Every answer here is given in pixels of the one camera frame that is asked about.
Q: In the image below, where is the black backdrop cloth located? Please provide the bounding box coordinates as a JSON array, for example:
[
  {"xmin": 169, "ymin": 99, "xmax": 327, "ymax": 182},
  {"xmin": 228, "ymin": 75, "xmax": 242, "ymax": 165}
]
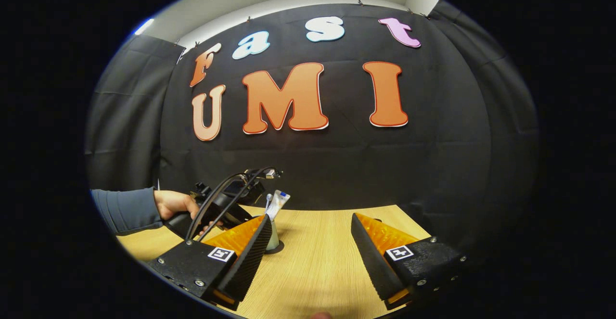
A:
[{"xmin": 84, "ymin": 0, "xmax": 539, "ymax": 262}]

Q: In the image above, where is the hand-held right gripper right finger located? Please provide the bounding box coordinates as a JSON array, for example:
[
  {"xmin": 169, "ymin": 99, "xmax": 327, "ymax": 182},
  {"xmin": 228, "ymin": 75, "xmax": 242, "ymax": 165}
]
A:
[{"xmin": 350, "ymin": 212, "xmax": 470, "ymax": 311}]

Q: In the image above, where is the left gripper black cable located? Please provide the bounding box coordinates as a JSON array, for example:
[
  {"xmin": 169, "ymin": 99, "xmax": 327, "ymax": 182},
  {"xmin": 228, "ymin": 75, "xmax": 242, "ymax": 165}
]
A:
[{"xmin": 185, "ymin": 166, "xmax": 280, "ymax": 240}]

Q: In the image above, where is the blue cup with wooden handle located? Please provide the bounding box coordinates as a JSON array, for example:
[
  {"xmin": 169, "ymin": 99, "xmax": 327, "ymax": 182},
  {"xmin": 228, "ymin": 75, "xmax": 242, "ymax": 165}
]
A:
[{"xmin": 266, "ymin": 218, "xmax": 281, "ymax": 251}]

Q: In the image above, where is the wooden desktop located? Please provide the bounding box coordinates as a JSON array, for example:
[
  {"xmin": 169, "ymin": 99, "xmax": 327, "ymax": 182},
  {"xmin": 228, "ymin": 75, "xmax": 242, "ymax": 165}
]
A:
[{"xmin": 115, "ymin": 204, "xmax": 431, "ymax": 319}]

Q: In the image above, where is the white toothpaste tube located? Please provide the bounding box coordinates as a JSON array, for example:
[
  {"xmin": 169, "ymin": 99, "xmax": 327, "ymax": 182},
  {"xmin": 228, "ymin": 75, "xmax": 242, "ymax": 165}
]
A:
[{"xmin": 266, "ymin": 190, "xmax": 291, "ymax": 222}]

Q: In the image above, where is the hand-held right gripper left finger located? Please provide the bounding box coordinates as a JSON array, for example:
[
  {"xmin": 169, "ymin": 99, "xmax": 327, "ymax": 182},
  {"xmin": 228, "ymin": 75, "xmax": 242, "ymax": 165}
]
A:
[{"xmin": 147, "ymin": 214, "xmax": 273, "ymax": 311}]

